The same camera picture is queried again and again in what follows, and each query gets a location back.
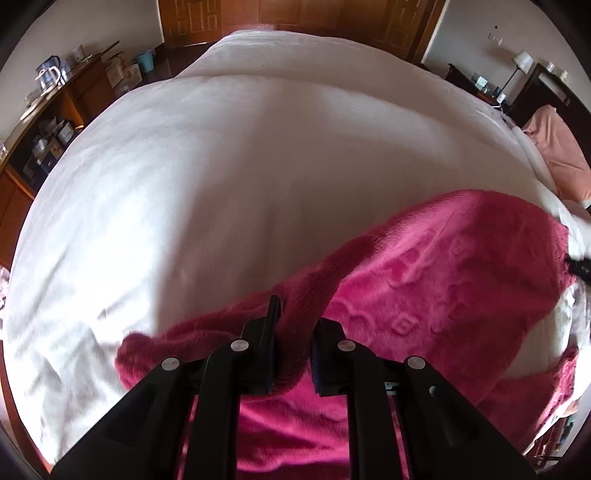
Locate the blue plastic bin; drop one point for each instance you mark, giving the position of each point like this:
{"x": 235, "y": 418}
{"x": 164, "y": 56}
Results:
{"x": 144, "y": 62}

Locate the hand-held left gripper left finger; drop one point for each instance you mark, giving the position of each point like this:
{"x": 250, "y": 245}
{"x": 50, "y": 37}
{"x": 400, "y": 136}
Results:
{"x": 272, "y": 362}

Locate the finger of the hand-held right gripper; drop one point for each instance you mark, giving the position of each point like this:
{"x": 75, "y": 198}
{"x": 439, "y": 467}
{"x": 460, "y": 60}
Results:
{"x": 579, "y": 266}

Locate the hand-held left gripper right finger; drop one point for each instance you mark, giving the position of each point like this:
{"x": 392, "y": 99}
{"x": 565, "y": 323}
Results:
{"x": 316, "y": 364}

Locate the pink pillow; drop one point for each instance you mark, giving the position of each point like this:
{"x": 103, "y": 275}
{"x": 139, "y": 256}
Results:
{"x": 558, "y": 143}

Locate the wooden wardrobe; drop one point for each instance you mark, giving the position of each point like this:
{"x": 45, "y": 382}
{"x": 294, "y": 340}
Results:
{"x": 323, "y": 14}

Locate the dark wooden headboard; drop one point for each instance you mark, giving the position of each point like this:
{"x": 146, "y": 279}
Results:
{"x": 545, "y": 92}

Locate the wooden sideboard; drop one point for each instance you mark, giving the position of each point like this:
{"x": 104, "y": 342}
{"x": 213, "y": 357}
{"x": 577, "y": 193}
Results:
{"x": 87, "y": 94}

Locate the cardboard box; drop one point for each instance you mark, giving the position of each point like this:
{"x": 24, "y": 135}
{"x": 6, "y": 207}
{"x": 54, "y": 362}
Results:
{"x": 121, "y": 74}

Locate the pink fleece pants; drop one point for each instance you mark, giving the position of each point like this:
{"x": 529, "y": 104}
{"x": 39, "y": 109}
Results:
{"x": 438, "y": 286}

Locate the white electric kettle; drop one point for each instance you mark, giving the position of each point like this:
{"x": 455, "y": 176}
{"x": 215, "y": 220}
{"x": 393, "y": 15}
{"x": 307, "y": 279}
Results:
{"x": 50, "y": 76}

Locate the white wall switch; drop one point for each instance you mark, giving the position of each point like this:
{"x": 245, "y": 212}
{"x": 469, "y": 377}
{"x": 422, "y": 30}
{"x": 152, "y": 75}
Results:
{"x": 495, "y": 39}

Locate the blue white box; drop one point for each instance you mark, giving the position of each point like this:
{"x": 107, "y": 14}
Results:
{"x": 64, "y": 134}

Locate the white shade table lamp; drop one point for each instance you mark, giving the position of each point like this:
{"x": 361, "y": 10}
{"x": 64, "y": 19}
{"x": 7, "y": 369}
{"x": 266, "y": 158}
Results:
{"x": 521, "y": 61}

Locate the white bed duvet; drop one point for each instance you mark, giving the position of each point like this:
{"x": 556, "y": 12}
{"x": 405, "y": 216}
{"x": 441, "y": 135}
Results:
{"x": 231, "y": 184}

